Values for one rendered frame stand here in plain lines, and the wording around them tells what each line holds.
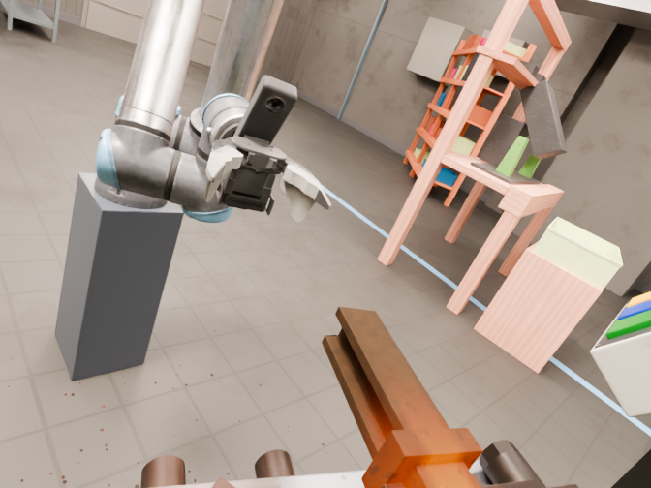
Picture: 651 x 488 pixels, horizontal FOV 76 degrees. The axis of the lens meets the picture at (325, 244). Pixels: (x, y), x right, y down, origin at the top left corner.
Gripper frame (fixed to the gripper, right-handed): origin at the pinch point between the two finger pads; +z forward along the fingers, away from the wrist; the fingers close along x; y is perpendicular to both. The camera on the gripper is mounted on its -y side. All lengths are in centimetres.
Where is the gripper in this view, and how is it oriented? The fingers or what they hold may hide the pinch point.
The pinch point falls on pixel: (276, 187)
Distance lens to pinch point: 45.7
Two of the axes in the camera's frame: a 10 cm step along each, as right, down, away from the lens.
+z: 3.1, 5.1, -8.0
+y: -3.7, 8.4, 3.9
